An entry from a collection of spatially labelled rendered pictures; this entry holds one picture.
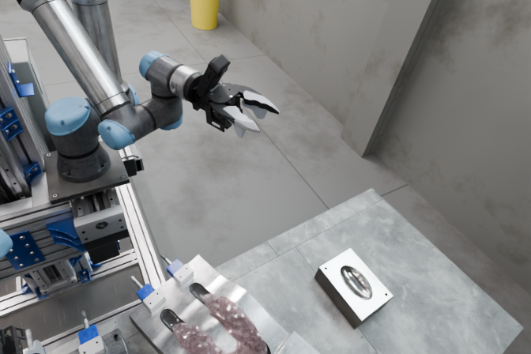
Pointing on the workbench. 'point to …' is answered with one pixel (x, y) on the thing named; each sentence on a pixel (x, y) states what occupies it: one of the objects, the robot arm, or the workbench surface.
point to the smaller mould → (352, 288)
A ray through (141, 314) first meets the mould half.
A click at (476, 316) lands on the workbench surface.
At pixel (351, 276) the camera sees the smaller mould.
